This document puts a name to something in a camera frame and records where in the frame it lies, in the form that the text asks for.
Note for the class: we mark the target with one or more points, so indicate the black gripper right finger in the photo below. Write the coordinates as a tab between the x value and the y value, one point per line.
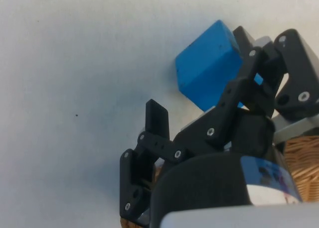
234	93

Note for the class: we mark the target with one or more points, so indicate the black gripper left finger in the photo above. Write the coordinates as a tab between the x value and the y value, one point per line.
157	121

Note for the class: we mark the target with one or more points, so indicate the blue cube block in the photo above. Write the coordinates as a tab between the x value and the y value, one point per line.
207	63

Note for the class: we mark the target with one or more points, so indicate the wicker basket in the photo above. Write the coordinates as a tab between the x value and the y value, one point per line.
304	163

